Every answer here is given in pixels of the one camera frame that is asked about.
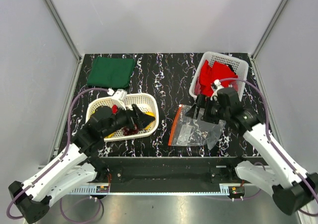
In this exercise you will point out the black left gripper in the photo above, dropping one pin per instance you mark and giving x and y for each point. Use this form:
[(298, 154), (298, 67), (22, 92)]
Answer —
[(144, 120)]

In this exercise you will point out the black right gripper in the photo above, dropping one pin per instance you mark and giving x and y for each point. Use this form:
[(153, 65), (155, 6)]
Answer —
[(203, 102)]

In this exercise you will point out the purple fake grapes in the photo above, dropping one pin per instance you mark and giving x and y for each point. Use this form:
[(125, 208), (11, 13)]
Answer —
[(129, 132)]

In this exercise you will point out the clear zip top bag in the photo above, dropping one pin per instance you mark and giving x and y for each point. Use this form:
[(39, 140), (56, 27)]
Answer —
[(187, 132)]

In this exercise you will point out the red fake apple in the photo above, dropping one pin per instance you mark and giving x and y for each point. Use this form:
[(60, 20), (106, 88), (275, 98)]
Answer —
[(114, 109)]

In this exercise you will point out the yellow fake banana bunch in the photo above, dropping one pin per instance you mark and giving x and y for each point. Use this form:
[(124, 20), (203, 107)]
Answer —
[(146, 128)]

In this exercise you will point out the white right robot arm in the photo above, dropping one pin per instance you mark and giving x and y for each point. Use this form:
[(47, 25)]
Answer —
[(290, 185)]

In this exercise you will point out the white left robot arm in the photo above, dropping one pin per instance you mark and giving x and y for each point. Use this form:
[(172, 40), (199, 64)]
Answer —
[(77, 164)]

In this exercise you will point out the pink cloth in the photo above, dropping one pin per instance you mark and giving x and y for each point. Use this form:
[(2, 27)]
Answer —
[(197, 87)]

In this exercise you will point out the small white perforated basket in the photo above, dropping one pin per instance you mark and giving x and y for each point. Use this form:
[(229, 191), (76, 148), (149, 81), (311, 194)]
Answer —
[(145, 102)]

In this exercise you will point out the red cloth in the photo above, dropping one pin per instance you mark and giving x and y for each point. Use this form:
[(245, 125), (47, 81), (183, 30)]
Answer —
[(209, 74)]

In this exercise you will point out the folded green cloth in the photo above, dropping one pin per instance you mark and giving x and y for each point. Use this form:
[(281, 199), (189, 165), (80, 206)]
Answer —
[(111, 72)]

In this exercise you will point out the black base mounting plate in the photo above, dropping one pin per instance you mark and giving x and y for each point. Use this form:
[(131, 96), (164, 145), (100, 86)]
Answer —
[(169, 175)]

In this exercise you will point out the large white laundry basket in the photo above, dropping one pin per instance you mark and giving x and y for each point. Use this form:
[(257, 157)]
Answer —
[(240, 67)]

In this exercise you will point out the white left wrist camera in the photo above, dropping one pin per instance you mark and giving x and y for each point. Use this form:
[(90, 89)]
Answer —
[(118, 98)]

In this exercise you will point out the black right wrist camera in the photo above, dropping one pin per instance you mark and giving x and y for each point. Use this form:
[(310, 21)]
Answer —
[(227, 96)]

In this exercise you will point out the grey slotted cable duct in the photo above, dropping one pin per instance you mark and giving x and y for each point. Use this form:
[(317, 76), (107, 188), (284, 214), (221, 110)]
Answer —
[(90, 190)]

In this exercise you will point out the aluminium corner frame post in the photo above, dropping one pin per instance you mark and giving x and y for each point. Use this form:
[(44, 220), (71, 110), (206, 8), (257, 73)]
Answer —
[(62, 28)]

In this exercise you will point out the right aluminium frame post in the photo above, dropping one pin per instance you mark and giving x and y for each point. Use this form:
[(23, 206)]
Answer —
[(274, 19)]

